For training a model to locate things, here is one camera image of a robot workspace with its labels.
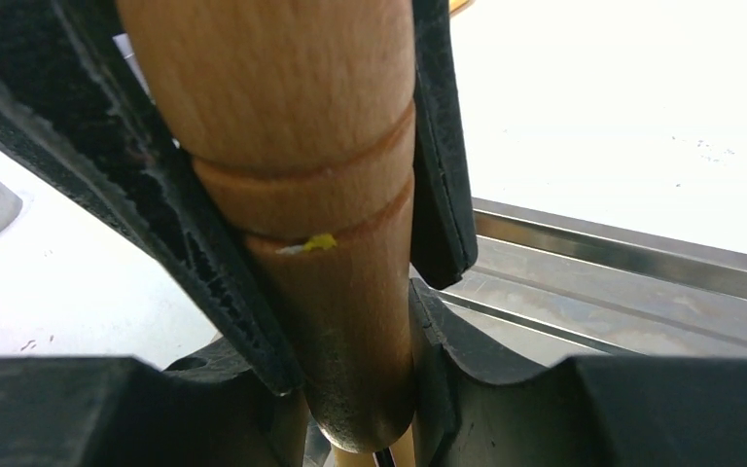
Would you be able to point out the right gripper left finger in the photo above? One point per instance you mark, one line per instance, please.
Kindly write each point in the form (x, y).
(205, 409)

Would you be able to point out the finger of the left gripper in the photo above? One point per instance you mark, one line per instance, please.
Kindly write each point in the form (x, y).
(444, 240)
(73, 113)

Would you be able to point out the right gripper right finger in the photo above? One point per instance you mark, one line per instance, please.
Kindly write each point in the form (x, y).
(482, 404)

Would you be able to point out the stainless steel tray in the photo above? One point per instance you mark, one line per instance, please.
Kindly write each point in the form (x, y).
(547, 286)

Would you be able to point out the wooden rolling pin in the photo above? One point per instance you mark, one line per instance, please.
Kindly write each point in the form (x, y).
(300, 122)

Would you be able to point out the yellow plastic tray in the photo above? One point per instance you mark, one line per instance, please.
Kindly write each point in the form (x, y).
(456, 6)

